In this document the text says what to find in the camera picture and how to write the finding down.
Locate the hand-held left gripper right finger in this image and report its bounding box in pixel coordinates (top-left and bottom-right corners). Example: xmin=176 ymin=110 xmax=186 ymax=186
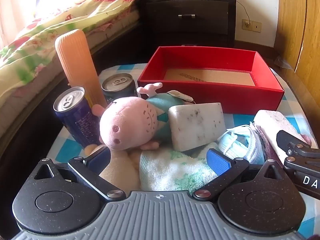
xmin=191 ymin=148 xmax=285 ymax=202

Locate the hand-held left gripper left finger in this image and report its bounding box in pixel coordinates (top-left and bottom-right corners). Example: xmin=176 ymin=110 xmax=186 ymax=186
xmin=34 ymin=146 xmax=127 ymax=202

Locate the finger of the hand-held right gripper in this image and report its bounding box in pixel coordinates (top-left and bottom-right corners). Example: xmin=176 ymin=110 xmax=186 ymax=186
xmin=276 ymin=130 xmax=320 ymax=157

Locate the cream plush bear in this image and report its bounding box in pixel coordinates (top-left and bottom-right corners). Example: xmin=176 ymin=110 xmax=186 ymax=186
xmin=84 ymin=145 xmax=142 ymax=198

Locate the blue face mask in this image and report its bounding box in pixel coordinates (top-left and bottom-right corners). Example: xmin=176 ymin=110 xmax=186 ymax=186
xmin=217 ymin=124 xmax=265 ymax=164

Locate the white speckled sponge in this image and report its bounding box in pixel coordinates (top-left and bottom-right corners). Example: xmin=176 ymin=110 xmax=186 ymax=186
xmin=168 ymin=102 xmax=225 ymax=152

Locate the pink pig plush toy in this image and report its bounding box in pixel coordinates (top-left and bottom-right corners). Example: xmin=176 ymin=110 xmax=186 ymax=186
xmin=91 ymin=82 xmax=195 ymax=152

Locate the red cardboard box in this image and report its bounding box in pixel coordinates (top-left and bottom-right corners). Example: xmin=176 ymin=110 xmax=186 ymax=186
xmin=137 ymin=46 xmax=285 ymax=114

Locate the white pink sponge block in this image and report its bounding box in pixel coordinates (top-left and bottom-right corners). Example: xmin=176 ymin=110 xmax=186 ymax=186
xmin=254 ymin=110 xmax=313 ymax=164

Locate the blue drink can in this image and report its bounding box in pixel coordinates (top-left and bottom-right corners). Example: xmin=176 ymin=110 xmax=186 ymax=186
xmin=53 ymin=87 xmax=102 ymax=147

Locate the white green towel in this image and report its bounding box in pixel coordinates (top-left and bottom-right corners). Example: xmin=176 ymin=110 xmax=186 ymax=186
xmin=139 ymin=142 xmax=220 ymax=192

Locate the dark green drink can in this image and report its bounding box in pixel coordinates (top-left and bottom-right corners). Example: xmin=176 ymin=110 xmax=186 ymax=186
xmin=101 ymin=73 xmax=137 ymax=105

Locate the clear plastic wrapper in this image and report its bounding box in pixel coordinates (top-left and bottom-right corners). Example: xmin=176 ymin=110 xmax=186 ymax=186
xmin=274 ymin=57 xmax=293 ymax=70

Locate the orange ribbed bottle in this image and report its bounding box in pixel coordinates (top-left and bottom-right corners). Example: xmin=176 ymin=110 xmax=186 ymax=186
xmin=54 ymin=29 xmax=108 ymax=108

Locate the wooden wardrobe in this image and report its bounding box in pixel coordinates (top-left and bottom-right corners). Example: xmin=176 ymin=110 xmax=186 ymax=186
xmin=274 ymin=0 xmax=320 ymax=95

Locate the floral blanket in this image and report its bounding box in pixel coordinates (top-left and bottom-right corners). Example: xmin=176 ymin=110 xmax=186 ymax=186
xmin=0 ymin=0 xmax=153 ymax=100

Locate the dark wooden nightstand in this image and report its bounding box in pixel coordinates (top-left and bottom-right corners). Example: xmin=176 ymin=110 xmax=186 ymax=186
xmin=139 ymin=0 xmax=237 ymax=48

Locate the dark bed frame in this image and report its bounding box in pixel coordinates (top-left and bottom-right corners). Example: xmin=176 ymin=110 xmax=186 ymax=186
xmin=0 ymin=0 xmax=150 ymax=160

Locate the wall power outlet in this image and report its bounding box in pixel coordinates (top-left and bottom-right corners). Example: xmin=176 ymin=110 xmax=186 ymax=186
xmin=241 ymin=19 xmax=262 ymax=33

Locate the thin power cable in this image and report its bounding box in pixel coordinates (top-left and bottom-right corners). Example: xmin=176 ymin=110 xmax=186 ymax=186
xmin=236 ymin=0 xmax=250 ymax=23

